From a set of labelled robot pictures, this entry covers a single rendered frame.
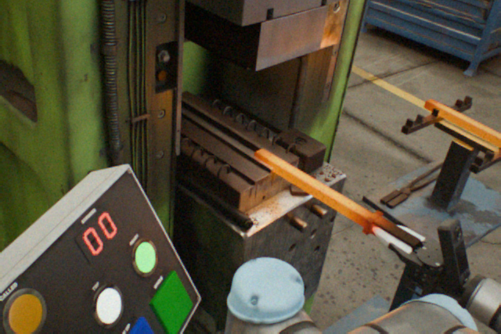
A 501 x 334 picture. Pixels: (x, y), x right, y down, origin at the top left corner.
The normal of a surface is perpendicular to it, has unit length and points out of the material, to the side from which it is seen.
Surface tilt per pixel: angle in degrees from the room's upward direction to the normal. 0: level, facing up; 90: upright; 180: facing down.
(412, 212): 0
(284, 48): 90
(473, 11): 89
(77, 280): 60
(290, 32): 90
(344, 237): 0
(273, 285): 0
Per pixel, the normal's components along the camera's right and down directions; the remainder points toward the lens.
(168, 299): 0.87, -0.19
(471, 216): 0.11, -0.84
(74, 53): 0.71, 0.44
